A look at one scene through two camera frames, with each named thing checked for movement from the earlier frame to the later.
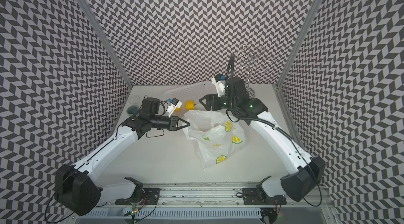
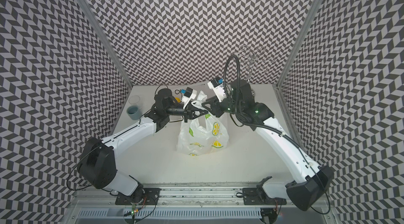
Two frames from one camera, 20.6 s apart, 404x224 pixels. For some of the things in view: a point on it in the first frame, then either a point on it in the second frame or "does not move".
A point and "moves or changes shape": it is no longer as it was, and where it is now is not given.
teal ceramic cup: (132, 110) does not move
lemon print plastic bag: (216, 136) moves or changes shape
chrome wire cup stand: (255, 57) does not move
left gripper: (173, 119) -> (189, 112)
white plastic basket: (193, 91) does not move
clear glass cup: (134, 100) does not move
